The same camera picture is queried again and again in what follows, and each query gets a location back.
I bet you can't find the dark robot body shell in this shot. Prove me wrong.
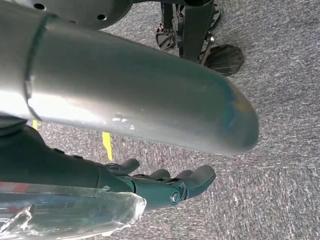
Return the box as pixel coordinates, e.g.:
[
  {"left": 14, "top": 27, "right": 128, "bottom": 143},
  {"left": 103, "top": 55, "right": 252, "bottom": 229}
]
[{"left": 14, "top": 0, "right": 134, "bottom": 31}]

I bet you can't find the yellow floor tape mark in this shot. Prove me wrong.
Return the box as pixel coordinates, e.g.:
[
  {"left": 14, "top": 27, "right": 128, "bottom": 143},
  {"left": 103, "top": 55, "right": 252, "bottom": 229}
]
[{"left": 32, "top": 119, "right": 115, "bottom": 163}]

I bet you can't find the clear plastic film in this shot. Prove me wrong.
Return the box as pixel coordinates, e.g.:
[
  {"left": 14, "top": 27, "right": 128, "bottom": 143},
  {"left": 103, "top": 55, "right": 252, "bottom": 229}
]
[{"left": 0, "top": 181, "right": 147, "bottom": 240}]

